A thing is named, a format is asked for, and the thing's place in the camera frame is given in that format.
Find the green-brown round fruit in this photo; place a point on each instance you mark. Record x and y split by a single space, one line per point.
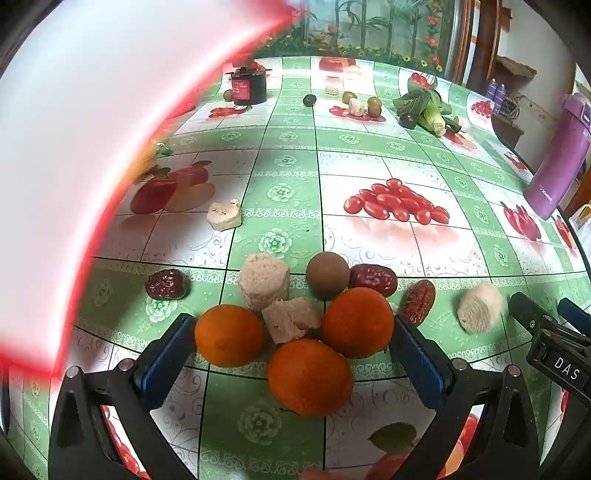
373 100

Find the red and white shallow box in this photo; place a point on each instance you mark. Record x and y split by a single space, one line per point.
69 161

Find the pale cylindrical yam piece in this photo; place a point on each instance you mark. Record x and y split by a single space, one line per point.
264 279

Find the purple spray can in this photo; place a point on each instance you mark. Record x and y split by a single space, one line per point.
490 89
500 98

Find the green bok choy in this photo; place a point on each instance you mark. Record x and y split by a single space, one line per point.
427 108

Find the orange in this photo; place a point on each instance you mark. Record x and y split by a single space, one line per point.
358 323
310 378
228 336

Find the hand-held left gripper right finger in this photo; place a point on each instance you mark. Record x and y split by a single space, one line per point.
418 364

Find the red date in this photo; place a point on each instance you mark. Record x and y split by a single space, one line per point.
166 284
418 302
374 279

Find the pale fibrous round piece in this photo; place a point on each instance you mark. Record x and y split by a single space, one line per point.
480 308

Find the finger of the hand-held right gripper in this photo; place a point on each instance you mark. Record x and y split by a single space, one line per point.
531 313
577 313

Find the brown wall shelf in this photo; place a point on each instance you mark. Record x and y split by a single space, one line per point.
517 67

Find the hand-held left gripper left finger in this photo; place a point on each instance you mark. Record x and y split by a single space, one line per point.
166 364

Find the green fruit-print tablecloth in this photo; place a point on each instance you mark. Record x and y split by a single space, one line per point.
286 152

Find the clear plastic wrapper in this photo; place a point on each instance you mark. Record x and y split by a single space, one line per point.
163 148

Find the brown round fruit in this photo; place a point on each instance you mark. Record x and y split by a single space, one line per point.
374 110
327 276

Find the small pale yam chunk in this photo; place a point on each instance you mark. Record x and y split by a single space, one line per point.
224 216

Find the dark green round fruit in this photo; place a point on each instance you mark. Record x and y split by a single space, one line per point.
309 100

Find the flower-painted glass partition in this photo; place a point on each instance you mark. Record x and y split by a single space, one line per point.
369 27

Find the pale angular yam chunk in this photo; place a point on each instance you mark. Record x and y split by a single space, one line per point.
291 321

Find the dark perfume bottle red label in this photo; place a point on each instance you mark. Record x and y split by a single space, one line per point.
249 87

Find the purple water bottle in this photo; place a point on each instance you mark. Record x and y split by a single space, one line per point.
561 157

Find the small brown fruit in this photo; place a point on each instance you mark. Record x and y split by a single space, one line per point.
228 95

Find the tiny white chunk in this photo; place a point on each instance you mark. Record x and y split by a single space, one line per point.
331 89

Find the dark brown box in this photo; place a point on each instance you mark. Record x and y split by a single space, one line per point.
508 130

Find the white cylindrical chunk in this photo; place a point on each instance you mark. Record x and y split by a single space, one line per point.
357 107

